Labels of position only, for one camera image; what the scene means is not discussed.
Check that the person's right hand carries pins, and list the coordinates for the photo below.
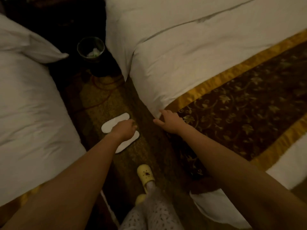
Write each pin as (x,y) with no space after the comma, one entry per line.
(171,123)

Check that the person's left hand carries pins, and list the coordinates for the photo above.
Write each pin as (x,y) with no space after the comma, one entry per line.
(124,130)

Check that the white bed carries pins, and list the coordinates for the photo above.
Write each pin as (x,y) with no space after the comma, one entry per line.
(28,105)
(192,45)

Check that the person's right forearm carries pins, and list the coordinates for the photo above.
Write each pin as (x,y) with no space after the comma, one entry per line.
(239,170)

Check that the person's left forearm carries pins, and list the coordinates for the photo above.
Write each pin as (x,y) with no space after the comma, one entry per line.
(60,189)

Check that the yellow clog shoe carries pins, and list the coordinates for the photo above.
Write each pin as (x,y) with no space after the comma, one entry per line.
(145,174)
(140,200)

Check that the black round waste bin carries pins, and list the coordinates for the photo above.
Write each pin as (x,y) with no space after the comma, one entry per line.
(96,67)

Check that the white crumpled waste paper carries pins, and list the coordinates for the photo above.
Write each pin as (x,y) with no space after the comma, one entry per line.
(93,53)

